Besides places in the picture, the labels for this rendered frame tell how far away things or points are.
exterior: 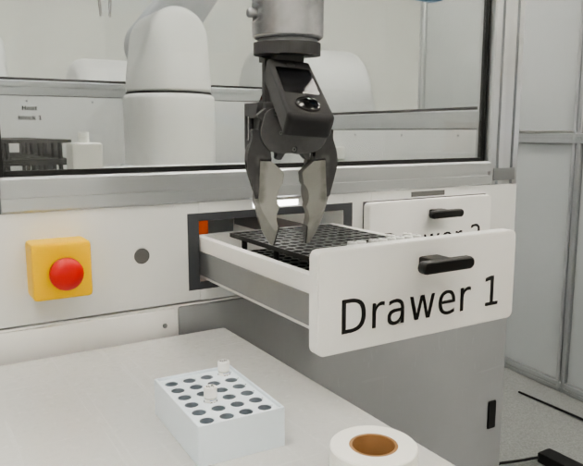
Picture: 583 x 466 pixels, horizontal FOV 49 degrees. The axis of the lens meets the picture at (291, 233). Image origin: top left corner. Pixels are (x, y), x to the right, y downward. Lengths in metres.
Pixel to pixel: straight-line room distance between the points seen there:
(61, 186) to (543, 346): 2.38
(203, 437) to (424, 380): 0.75
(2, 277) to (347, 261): 0.44
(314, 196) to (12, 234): 0.39
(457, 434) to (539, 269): 1.60
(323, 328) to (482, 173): 0.70
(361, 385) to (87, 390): 0.55
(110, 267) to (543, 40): 2.29
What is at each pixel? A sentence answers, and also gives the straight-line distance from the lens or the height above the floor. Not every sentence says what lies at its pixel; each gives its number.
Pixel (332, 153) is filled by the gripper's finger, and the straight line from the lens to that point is 0.70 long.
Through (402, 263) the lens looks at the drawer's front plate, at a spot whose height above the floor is 0.90.
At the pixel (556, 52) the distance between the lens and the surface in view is 2.84.
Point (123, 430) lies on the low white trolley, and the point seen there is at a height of 0.76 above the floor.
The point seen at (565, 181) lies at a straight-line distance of 2.77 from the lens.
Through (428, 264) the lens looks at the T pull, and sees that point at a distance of 0.68.
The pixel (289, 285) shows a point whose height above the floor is 0.87.
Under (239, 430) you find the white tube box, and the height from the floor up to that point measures 0.79.
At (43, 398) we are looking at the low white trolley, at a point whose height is 0.76.
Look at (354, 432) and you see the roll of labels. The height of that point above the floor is 0.80.
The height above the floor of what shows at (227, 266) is 0.87.
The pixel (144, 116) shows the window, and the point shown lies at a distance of 0.93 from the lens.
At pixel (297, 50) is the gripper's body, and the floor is 1.13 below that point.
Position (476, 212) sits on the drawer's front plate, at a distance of 1.25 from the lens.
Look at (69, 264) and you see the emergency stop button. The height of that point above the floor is 0.89.
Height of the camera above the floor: 1.05
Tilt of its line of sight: 9 degrees down
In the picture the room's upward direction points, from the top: straight up
